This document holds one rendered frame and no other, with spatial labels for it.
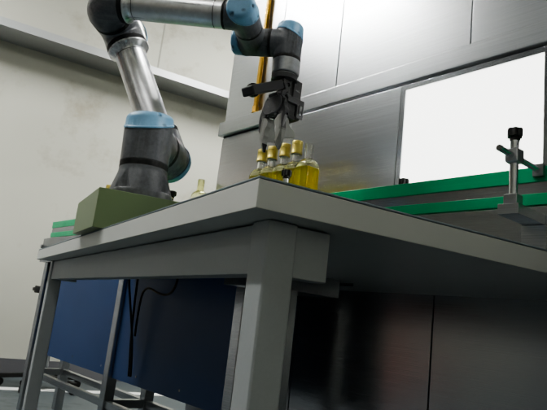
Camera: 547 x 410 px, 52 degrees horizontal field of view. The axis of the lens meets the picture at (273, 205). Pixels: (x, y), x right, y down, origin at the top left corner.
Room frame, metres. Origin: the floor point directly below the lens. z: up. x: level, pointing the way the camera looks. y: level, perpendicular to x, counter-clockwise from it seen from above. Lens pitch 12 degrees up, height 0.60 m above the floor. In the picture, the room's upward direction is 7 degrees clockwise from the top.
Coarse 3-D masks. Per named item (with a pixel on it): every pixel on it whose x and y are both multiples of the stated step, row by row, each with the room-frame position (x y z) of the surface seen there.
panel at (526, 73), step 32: (512, 64) 1.29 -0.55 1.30; (544, 64) 1.23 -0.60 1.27; (416, 96) 1.51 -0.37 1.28; (448, 96) 1.43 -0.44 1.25; (480, 96) 1.35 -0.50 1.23; (512, 96) 1.29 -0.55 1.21; (416, 128) 1.50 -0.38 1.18; (448, 128) 1.42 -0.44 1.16; (480, 128) 1.35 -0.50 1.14; (416, 160) 1.49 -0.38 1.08; (448, 160) 1.42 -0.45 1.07; (480, 160) 1.35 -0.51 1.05
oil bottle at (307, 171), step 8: (304, 160) 1.62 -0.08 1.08; (312, 160) 1.62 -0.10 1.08; (296, 168) 1.64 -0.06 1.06; (304, 168) 1.61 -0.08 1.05; (312, 168) 1.62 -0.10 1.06; (296, 176) 1.64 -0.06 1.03; (304, 176) 1.61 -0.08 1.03; (312, 176) 1.62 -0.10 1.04; (296, 184) 1.63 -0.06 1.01; (304, 184) 1.61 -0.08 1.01; (312, 184) 1.62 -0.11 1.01
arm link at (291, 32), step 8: (280, 24) 1.38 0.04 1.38; (288, 24) 1.37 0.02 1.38; (296, 24) 1.38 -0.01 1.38; (272, 32) 1.38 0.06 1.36; (280, 32) 1.38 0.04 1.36; (288, 32) 1.37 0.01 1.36; (296, 32) 1.37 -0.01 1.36; (272, 40) 1.38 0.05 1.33; (280, 40) 1.38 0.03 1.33; (288, 40) 1.37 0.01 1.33; (296, 40) 1.38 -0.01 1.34; (272, 48) 1.39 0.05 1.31; (280, 48) 1.38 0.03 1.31; (288, 48) 1.37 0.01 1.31; (296, 48) 1.38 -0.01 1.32; (272, 56) 1.42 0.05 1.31; (296, 56) 1.38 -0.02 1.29
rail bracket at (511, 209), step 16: (512, 128) 1.00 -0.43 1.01; (512, 144) 1.00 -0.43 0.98; (512, 160) 0.99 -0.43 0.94; (512, 176) 1.00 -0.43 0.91; (544, 176) 1.06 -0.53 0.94; (512, 192) 1.00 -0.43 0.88; (512, 208) 0.98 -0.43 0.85; (528, 208) 1.00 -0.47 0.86; (528, 224) 1.05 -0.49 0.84; (544, 224) 1.04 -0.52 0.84; (528, 240) 1.06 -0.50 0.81; (544, 240) 1.04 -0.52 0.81
